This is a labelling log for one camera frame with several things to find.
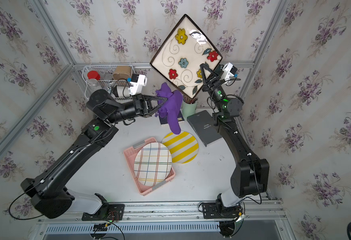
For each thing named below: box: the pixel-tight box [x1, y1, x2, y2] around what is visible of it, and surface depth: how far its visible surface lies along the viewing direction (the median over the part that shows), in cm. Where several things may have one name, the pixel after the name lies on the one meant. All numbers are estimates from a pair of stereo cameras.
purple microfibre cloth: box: [154, 82, 183, 135], surface depth 48 cm
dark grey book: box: [187, 110, 223, 147], surface depth 106 cm
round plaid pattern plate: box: [134, 142, 173, 187], surface depth 87 cm
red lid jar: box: [87, 70, 101, 81], surface depth 94 cm
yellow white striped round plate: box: [161, 131, 199, 164], surface depth 100 cm
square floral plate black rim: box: [149, 14, 223, 98], surface depth 53 cm
